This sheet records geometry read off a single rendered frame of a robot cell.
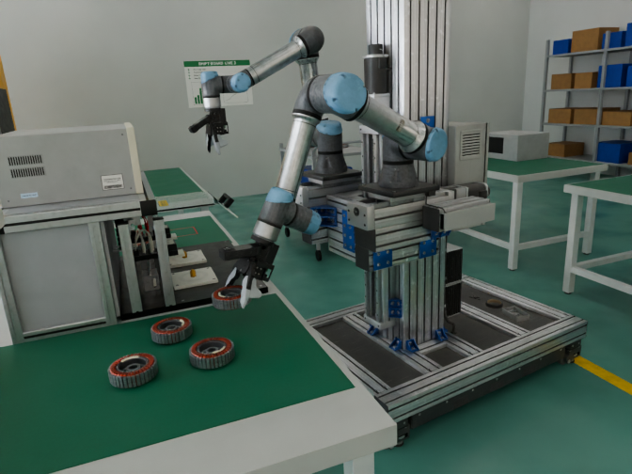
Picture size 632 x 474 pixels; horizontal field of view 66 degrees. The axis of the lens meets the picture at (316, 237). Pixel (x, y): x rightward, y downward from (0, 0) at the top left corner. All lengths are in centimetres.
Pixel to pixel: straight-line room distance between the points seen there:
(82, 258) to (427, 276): 146
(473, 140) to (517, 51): 739
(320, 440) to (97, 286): 86
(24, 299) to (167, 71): 569
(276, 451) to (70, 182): 103
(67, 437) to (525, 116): 919
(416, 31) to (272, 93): 535
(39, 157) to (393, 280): 147
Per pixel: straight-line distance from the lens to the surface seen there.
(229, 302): 140
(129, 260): 157
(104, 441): 112
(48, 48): 709
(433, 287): 235
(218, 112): 227
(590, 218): 453
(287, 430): 105
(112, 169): 163
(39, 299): 161
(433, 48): 217
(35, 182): 165
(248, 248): 140
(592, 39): 821
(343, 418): 107
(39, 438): 120
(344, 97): 147
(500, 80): 938
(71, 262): 157
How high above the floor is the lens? 139
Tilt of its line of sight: 16 degrees down
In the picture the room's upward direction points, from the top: 3 degrees counter-clockwise
